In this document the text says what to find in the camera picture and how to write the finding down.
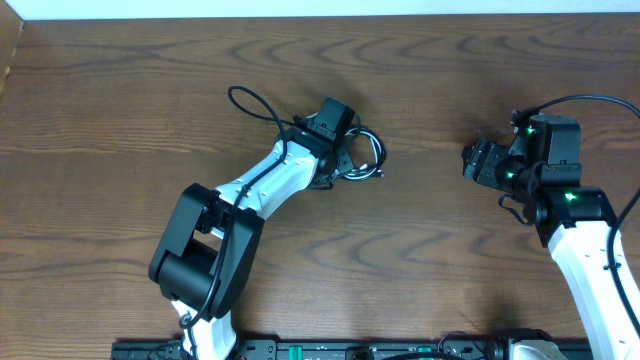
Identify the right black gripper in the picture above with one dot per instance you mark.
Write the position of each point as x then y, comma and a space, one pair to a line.
484, 160

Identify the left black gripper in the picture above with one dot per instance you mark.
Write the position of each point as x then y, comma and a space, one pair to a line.
343, 163

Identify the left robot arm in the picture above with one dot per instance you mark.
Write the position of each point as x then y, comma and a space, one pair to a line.
204, 258

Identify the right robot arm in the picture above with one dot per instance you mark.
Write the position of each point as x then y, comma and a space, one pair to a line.
541, 170

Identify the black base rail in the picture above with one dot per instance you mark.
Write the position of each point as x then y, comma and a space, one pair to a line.
264, 349

